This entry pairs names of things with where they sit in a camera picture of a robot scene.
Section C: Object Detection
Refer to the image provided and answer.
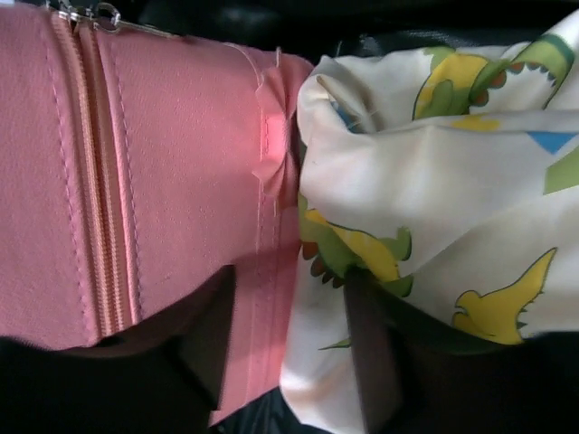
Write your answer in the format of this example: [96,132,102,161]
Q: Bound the pink cosmetic case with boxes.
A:
[1,1,312,424]

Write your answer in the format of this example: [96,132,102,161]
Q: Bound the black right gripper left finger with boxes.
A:
[1,265,236,433]

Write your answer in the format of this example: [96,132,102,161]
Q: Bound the black hard-shell suitcase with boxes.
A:
[122,0,578,61]

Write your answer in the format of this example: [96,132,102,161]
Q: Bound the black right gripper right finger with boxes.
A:
[344,270,578,433]

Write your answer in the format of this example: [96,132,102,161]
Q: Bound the dinosaur print white cloth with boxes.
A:
[280,14,578,433]

